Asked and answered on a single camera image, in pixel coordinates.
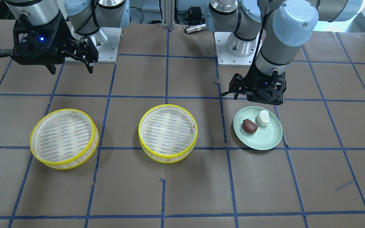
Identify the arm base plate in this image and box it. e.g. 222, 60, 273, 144
214, 32, 259, 67
61, 27, 122, 63

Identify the white bun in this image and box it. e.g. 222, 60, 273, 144
256, 110, 270, 126

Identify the yellow steamer basket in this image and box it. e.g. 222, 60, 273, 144
138, 104, 198, 164
29, 109, 100, 170

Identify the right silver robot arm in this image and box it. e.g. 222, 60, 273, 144
0, 0, 130, 74

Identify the green plate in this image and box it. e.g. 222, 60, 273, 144
233, 106, 283, 150

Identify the aluminium frame post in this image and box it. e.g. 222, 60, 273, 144
160, 0, 176, 30

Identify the brown bun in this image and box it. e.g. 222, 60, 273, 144
241, 119, 258, 134

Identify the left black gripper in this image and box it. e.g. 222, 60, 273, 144
228, 71, 286, 105

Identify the black power adapter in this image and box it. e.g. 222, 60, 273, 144
188, 6, 202, 22

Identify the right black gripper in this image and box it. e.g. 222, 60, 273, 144
11, 14, 99, 75

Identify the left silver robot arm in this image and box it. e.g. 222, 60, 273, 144
205, 0, 362, 105

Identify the silver cylindrical connector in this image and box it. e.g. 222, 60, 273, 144
183, 24, 207, 34

